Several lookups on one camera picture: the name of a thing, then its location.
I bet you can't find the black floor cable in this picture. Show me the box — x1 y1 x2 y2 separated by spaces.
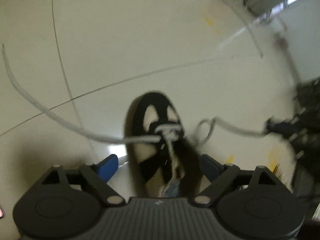
192 0 264 59

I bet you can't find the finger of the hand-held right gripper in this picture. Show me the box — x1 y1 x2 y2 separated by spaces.
265 116 303 140

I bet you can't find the black and beige shoe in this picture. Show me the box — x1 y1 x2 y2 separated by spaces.
124 90 208 198

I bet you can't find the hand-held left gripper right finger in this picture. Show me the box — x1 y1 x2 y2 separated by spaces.
192 154 278 207

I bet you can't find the grey white shoelace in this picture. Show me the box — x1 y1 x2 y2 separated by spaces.
1 43 270 155

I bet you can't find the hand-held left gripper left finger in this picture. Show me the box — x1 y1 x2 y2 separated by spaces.
41 154 126 207

